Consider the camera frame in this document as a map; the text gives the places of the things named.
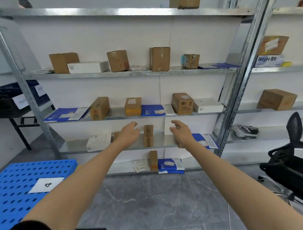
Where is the person's right hand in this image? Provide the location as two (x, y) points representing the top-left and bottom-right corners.
(169, 120), (197, 149)

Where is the person's left hand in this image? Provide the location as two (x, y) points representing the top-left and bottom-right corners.
(116, 121), (140, 149)

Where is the person's right forearm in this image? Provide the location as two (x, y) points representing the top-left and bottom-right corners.
(182, 140), (303, 230)

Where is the person's left forearm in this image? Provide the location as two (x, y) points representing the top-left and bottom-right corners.
(21, 139), (129, 230)

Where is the small cardboard box white label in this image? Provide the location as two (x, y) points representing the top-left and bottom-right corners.
(125, 97), (142, 117)

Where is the cardboard box black print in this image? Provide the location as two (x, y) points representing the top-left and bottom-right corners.
(172, 93), (194, 116)

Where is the narrow upright cardboard box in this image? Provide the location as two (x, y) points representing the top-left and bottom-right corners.
(143, 125), (154, 148)

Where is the blue envelope white label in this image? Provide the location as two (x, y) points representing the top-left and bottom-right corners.
(141, 104), (176, 117)

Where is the blue white flat envelope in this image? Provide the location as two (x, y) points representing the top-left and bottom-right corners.
(192, 133), (220, 149)

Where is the flat white box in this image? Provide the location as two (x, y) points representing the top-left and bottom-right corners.
(193, 98), (224, 113)

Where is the cardboard box red print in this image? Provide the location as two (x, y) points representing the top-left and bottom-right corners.
(89, 97), (110, 121)

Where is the white padded mailer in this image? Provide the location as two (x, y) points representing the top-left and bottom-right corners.
(86, 133), (112, 152)

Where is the small white paper packet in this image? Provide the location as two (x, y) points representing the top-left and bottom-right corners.
(133, 159), (151, 173)

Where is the stacked blue envelope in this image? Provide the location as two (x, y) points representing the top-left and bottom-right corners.
(158, 158), (185, 174)

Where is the slim tall cardboard box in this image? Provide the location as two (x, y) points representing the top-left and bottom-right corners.
(149, 151), (158, 172)

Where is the wide grey metal shelving unit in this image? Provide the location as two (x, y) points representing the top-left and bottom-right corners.
(0, 7), (276, 177)

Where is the small cardboard box blue side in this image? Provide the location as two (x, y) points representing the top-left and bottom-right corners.
(182, 54), (200, 69)

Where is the crumpled taped cardboard box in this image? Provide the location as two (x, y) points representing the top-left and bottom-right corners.
(107, 50), (130, 72)

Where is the tall upright cardboard box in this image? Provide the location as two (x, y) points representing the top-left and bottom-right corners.
(150, 47), (171, 72)

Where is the large blue white envelope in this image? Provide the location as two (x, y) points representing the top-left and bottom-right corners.
(44, 107), (90, 122)

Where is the dark blue flat envelope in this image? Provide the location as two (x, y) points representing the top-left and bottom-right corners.
(198, 63), (241, 70)

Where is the long white carton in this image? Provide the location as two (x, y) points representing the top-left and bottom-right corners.
(67, 61), (110, 74)

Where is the wide low cardboard box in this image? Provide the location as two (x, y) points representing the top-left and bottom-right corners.
(49, 53), (80, 74)

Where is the white paper bin label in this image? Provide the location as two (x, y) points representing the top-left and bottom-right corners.
(35, 85), (48, 97)
(12, 94), (29, 110)

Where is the large brown cardboard box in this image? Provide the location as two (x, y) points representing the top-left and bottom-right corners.
(257, 89), (298, 111)

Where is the white paper sheet label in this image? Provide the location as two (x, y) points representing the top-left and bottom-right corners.
(28, 177), (65, 194)

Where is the narrow grey metal shelving unit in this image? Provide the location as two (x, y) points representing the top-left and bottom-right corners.
(219, 0), (303, 166)

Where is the white box blue lettering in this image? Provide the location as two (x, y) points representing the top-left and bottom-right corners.
(255, 55), (285, 68)

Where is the black folding table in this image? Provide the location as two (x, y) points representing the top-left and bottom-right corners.
(9, 104), (56, 151)

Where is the black mesh office chair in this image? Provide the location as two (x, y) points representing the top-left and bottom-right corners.
(258, 112), (303, 207)

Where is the cardboard box with dark tape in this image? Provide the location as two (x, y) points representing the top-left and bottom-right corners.
(169, 0), (200, 9)

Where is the blue perforated plastic pallet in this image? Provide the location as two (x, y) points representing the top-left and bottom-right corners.
(0, 159), (78, 230)

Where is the black plastic bin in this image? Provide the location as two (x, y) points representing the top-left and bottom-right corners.
(0, 80), (51, 119)

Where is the cardboard box with white sticker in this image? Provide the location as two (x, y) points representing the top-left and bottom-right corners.
(257, 36), (290, 56)

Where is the black sleeve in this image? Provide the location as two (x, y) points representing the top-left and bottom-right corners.
(11, 220), (51, 230)

